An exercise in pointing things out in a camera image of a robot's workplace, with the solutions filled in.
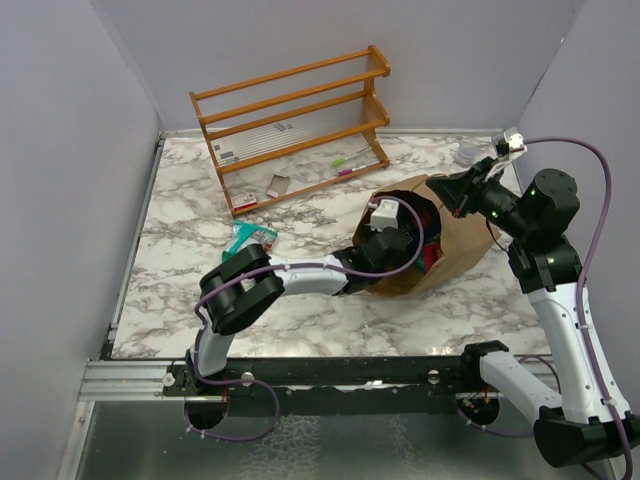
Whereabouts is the purple capped marker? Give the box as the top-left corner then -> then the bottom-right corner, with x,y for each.
338,163 -> 378,177

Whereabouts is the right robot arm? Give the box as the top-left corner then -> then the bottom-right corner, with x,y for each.
426,157 -> 639,468

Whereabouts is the wooden three-tier rack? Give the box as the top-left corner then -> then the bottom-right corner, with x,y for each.
189,45 -> 391,218

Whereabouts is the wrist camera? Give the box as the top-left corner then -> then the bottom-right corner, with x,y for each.
368,199 -> 400,232
488,127 -> 528,178

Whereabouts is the small clear plastic jar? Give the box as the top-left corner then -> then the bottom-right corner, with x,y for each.
454,141 -> 481,168

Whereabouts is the teal snack packet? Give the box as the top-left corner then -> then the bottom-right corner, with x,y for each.
221,220 -> 278,261

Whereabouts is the green capped marker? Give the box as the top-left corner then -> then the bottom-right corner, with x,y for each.
332,147 -> 371,168

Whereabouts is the red snack packet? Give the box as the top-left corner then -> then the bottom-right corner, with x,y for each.
415,212 -> 441,273

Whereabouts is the brown paper bag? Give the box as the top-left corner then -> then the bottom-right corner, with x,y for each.
366,175 -> 500,297

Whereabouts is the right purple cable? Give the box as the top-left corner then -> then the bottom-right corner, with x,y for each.
524,135 -> 632,480

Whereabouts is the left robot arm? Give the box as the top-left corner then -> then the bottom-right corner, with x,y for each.
186,227 -> 424,395

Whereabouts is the red white staple box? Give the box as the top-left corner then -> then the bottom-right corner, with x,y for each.
231,193 -> 257,210

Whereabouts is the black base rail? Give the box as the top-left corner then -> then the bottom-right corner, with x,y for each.
163,352 -> 487,417

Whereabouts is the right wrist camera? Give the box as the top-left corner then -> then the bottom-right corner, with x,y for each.
488,127 -> 528,178

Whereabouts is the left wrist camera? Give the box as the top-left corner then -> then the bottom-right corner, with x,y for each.
368,199 -> 400,232

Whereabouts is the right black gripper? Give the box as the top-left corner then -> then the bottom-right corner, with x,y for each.
428,156 -> 535,239

